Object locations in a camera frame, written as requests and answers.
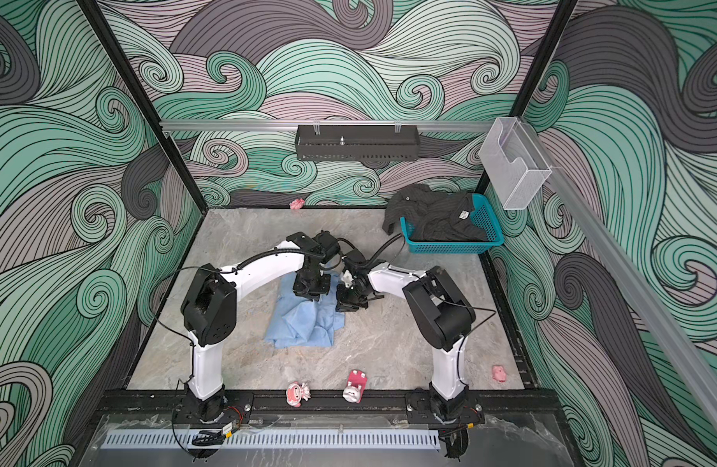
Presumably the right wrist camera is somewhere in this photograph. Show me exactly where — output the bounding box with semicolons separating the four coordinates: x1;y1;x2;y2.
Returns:
341;270;355;289

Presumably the black frame post left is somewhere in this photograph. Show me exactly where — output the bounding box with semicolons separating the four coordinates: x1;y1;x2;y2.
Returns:
76;0;208;215

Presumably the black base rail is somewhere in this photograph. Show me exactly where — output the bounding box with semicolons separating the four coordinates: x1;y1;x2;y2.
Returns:
98;388;560;424

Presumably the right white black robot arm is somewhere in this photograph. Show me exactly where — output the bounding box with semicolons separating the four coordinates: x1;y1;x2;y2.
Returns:
336;235;476;424

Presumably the black frame post right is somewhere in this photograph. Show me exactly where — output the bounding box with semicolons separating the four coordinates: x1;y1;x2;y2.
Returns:
474;0;578;194

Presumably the aluminium wall rail back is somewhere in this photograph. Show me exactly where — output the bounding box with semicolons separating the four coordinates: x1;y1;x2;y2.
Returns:
160;119;494;133

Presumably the dark grey long sleeve shirt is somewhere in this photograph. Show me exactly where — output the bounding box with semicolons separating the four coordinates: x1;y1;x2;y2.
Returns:
382;184;489;242

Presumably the pink toy right edge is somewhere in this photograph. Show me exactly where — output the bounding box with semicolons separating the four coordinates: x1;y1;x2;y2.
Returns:
492;365;508;383

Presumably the black frame post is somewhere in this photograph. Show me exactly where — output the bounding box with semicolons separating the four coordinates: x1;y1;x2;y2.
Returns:
76;0;208;215
474;0;578;194

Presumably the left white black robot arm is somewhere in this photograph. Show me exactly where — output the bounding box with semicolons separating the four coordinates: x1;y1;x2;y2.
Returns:
181;231;340;423

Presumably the clear plastic wall bin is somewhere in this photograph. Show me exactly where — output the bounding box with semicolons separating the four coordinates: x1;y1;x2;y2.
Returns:
478;117;552;211

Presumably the light blue long sleeve shirt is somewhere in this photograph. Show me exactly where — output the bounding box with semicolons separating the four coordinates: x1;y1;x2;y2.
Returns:
265;272;346;348

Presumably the teal plastic basket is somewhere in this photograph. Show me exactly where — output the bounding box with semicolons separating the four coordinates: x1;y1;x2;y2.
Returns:
401;194;504;255

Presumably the black perforated wall tray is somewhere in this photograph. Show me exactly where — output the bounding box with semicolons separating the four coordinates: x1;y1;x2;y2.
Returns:
294;124;421;163

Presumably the aluminium wall rail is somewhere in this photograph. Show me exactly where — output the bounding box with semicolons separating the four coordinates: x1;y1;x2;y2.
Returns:
160;119;494;133
518;119;717;451

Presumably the pink white figurine toy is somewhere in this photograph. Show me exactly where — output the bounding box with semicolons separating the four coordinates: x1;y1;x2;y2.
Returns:
286;381;311;408

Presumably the aluminium wall rail right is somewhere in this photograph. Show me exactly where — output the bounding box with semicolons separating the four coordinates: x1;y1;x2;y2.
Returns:
518;119;717;451

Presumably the white slotted cable duct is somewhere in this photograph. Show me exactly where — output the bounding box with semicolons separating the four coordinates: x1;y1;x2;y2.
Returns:
100;429;441;451

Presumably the pink toy at back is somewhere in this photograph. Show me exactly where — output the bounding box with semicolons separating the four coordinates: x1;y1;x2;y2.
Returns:
290;198;305;210

